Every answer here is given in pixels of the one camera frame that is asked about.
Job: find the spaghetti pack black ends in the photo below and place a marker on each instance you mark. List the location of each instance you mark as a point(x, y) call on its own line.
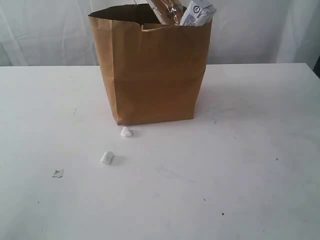
point(168, 12)

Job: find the brown paper bag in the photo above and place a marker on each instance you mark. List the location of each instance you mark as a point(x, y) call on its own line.
point(152, 72)

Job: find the small blue white milk carton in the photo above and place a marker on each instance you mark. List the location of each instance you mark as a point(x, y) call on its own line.
point(198, 13)

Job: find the white foam peanut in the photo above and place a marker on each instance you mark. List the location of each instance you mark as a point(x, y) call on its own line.
point(126, 132)
point(107, 157)

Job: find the chipped spot paint flake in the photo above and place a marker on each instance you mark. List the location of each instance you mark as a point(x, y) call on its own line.
point(58, 174)

